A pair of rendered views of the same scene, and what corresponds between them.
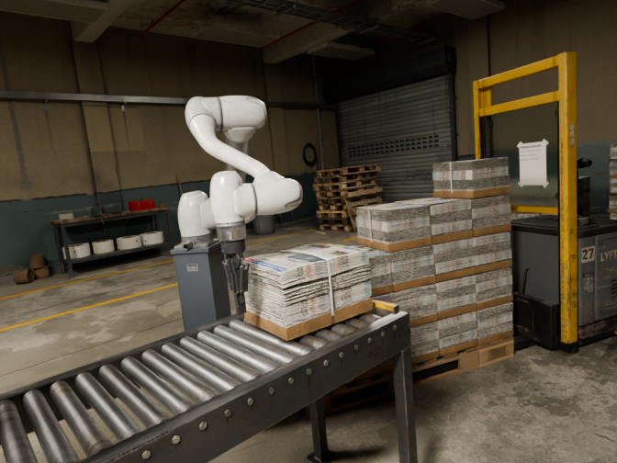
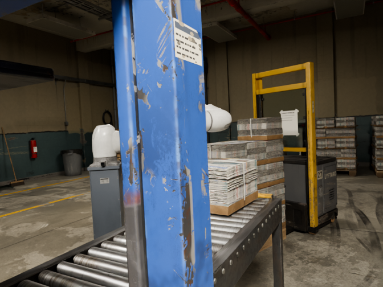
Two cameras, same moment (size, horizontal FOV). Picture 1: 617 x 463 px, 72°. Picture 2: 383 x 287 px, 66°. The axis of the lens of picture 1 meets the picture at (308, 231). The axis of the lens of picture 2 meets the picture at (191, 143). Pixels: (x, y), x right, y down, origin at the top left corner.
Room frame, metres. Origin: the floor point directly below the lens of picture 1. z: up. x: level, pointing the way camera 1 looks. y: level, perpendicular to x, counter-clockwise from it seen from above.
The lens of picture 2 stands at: (0.04, 0.72, 1.22)
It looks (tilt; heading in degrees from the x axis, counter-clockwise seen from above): 3 degrees down; 339
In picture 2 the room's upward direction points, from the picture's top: 3 degrees counter-clockwise
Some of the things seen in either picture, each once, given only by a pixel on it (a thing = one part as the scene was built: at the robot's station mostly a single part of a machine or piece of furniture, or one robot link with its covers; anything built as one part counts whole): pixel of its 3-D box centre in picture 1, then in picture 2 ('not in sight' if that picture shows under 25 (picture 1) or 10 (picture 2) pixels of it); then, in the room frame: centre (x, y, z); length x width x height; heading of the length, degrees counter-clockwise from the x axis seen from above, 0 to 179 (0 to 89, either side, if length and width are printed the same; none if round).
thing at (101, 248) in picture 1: (116, 233); not in sight; (7.36, 3.36, 0.55); 1.80 x 0.70 x 1.09; 131
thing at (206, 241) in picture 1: (196, 240); (105, 160); (2.12, 0.57, 1.03); 0.22 x 0.18 x 0.06; 168
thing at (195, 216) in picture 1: (196, 212); (105, 140); (2.14, 0.56, 1.17); 0.18 x 0.16 x 0.22; 109
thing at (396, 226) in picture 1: (391, 226); (221, 156); (2.52, -0.50, 0.95); 0.38 x 0.29 x 0.23; 20
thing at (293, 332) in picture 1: (283, 317); (210, 204); (1.42, 0.12, 0.83); 0.29 x 0.16 x 0.04; 35
